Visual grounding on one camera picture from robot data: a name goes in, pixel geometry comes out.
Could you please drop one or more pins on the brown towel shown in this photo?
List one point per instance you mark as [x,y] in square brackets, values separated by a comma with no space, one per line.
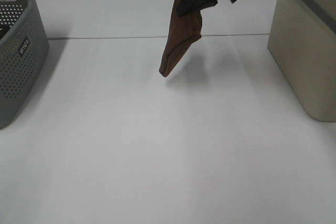
[183,32]

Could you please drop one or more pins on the beige plastic basket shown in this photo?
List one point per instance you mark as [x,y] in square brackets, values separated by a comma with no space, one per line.
[302,42]

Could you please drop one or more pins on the grey perforated plastic basket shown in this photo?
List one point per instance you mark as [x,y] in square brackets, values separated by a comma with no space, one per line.
[24,49]

